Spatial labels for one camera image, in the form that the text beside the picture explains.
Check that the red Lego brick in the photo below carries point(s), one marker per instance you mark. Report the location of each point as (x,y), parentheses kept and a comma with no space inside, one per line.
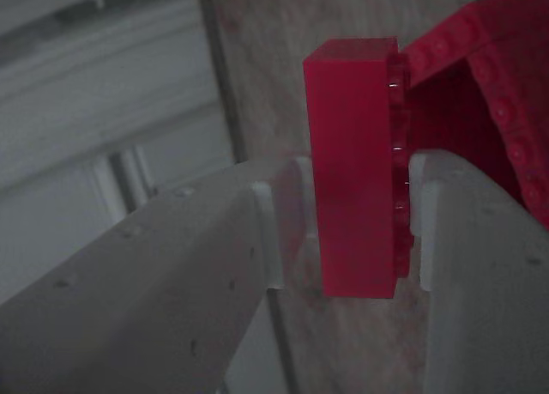
(351,175)

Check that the red lego block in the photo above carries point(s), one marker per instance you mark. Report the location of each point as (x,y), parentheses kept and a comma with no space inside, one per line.
(493,89)

